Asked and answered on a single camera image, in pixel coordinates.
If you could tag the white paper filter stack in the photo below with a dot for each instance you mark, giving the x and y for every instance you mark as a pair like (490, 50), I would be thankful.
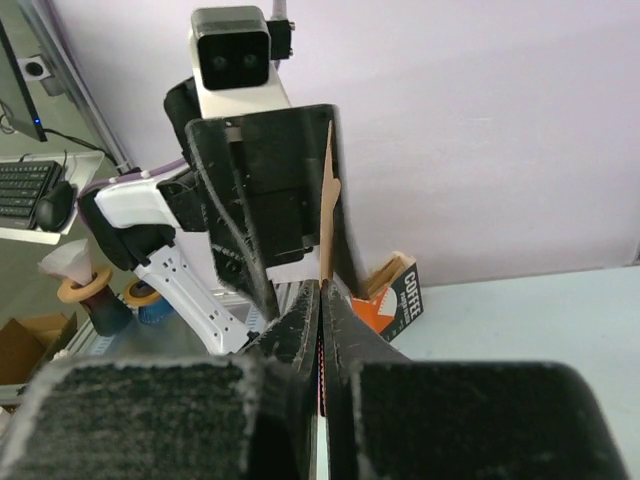
(87, 285)

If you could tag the brown paper coffee filter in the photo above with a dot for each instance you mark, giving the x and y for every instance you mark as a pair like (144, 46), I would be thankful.
(331, 188)

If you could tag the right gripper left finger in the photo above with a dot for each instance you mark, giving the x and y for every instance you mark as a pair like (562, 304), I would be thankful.
(250, 415)

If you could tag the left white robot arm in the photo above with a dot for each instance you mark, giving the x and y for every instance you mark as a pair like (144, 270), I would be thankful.
(135, 222)

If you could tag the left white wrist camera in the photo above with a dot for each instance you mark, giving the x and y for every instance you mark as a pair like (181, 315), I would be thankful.
(234, 53)

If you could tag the black computer keyboard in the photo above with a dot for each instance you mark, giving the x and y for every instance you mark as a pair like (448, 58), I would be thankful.
(22, 185)

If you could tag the cardboard box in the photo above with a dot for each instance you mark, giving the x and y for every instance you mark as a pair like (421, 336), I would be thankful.
(28, 343)

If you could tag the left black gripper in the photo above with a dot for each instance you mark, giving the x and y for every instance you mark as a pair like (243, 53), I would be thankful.
(258, 181)

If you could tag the orange coffee filter box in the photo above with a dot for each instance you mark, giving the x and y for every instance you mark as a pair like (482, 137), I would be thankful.
(393, 297)

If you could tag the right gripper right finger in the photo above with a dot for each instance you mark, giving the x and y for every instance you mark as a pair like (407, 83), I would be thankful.
(390, 417)

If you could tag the black computer mouse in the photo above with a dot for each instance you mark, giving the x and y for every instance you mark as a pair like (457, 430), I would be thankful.
(54, 209)

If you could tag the computer monitor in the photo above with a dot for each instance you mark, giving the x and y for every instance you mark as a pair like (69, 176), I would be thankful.
(17, 104)

